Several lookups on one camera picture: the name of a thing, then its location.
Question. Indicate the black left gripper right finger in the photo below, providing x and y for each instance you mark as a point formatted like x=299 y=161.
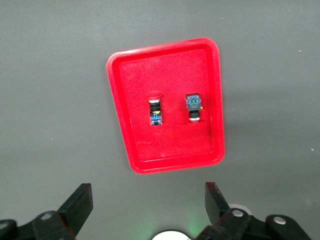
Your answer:
x=217 y=212

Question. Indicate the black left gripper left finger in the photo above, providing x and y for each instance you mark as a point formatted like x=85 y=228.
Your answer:
x=75 y=207

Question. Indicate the red cap push button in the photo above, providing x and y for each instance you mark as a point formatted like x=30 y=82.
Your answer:
x=155 y=110
x=193 y=107

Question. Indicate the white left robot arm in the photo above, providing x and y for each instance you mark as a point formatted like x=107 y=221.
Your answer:
x=172 y=236

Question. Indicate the red plastic tray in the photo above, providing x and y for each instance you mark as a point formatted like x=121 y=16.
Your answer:
x=170 y=72

